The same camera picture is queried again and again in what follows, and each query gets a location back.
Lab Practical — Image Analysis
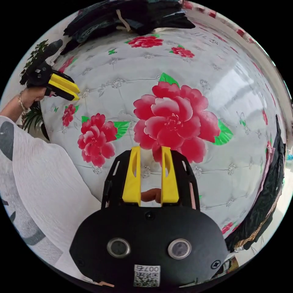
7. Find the person's left forearm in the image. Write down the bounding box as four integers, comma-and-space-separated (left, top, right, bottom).
0, 91, 30, 124

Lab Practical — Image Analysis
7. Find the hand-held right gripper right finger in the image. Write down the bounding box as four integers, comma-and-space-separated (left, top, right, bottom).
161, 146, 180, 205

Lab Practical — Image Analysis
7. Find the pile of clothes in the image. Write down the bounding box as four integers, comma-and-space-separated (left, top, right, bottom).
60, 0, 196, 56
225, 114, 287, 253

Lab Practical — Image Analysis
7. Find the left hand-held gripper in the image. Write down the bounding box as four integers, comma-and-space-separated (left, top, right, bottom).
26, 60, 80, 101

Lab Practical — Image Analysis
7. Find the person's left hand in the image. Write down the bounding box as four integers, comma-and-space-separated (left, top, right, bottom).
24, 88, 57, 111

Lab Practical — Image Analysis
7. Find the person's right hand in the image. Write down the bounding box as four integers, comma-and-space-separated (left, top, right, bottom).
141, 188, 162, 203

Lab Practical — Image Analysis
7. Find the person's body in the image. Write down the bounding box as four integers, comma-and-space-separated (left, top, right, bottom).
0, 115, 103, 280

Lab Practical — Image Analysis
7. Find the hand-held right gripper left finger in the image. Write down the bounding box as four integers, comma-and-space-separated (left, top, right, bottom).
122, 146, 141, 205

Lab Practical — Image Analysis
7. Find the bed with floral quilt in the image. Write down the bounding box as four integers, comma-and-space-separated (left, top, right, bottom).
40, 4, 289, 237

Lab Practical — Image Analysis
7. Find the green houseplant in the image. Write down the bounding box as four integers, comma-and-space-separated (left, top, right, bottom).
19, 40, 50, 141

